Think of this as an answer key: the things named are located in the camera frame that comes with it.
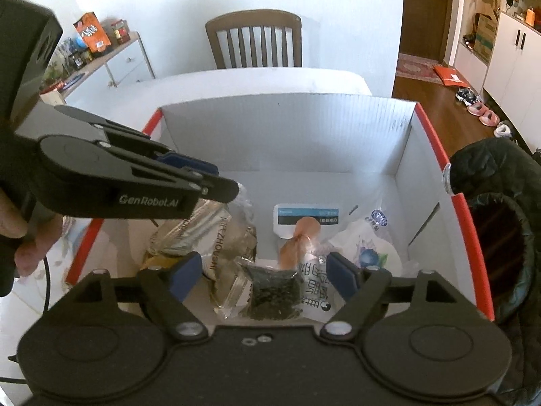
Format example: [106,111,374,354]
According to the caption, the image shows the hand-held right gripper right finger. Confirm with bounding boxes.
[319,251,461,343]

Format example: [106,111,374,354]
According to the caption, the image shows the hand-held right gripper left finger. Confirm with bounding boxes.
[70,251,210,344]

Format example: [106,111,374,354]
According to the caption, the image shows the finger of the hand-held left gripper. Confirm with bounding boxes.
[55,106,219,175]
[99,141,240,204]

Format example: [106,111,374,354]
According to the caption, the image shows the blueberry bread packet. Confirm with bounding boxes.
[330,209,406,279]

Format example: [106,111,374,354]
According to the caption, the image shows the silver foil packet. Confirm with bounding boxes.
[141,197,259,307]

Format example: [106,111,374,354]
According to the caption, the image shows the white sausage packet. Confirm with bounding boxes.
[273,204,341,323]

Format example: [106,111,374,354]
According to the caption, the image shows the dark dried food packet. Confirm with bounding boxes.
[234,258,303,321]

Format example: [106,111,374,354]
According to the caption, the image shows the red cardboard box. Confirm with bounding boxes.
[63,93,495,331]

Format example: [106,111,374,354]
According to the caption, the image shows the white marble desktop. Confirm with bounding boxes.
[0,68,373,390]

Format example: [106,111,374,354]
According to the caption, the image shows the person's left hand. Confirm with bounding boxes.
[0,188,64,277]

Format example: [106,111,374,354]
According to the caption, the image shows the white low cabinet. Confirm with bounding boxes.
[40,31,156,107]

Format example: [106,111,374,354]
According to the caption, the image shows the row of small dark bottles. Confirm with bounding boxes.
[59,38,94,71]

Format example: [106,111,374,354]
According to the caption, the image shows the orange snack bag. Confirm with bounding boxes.
[74,12,112,53]

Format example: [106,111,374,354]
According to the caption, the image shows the red jar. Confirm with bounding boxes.
[111,19,128,45]

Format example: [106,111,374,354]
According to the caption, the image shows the wooden chair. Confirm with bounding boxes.
[206,9,303,69]

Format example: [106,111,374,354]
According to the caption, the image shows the black padded coat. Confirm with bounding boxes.
[448,137,541,406]

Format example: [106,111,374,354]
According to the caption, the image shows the pink slippers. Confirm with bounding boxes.
[467,101,500,128]

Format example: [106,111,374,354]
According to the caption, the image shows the patterned rug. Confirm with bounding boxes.
[395,53,444,85]

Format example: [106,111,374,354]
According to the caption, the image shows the orange parcel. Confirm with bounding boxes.
[433,65,471,88]

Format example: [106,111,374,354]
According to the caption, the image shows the dark wooden door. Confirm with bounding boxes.
[401,0,460,53]

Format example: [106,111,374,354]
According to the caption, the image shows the large cardboard carton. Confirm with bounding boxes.
[472,14,499,54]

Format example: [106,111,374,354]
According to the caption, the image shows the black cable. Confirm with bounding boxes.
[42,256,52,311]

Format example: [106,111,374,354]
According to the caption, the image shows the white wall cupboards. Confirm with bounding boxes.
[448,0,541,154]

